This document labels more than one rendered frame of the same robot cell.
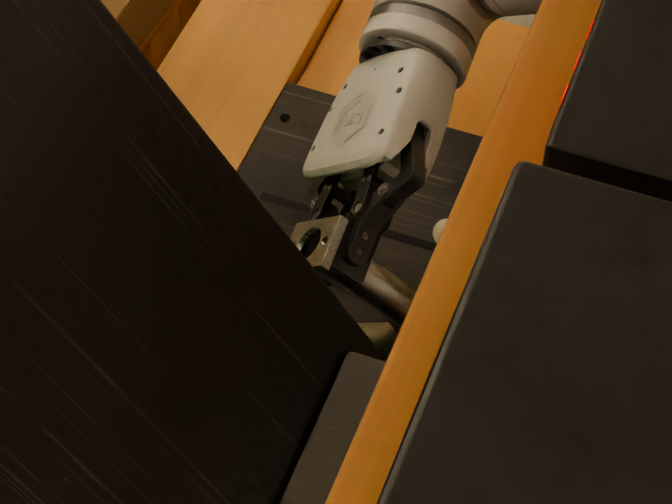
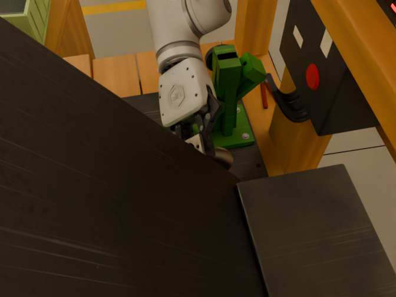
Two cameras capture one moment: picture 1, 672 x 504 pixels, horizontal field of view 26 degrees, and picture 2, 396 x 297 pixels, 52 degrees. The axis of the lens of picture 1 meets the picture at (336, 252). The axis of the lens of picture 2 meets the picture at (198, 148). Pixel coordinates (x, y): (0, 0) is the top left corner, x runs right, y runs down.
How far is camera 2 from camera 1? 0.44 m
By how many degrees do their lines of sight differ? 19
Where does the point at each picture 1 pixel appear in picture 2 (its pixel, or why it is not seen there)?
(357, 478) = not seen: outside the picture
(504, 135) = (380, 52)
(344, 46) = (103, 81)
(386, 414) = not seen: outside the picture
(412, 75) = (194, 68)
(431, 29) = (188, 49)
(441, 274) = not seen: outside the picture
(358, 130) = (183, 99)
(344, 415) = (254, 208)
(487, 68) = (154, 68)
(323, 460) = (260, 230)
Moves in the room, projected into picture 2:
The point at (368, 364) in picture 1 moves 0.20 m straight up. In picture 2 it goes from (247, 184) to (265, 99)
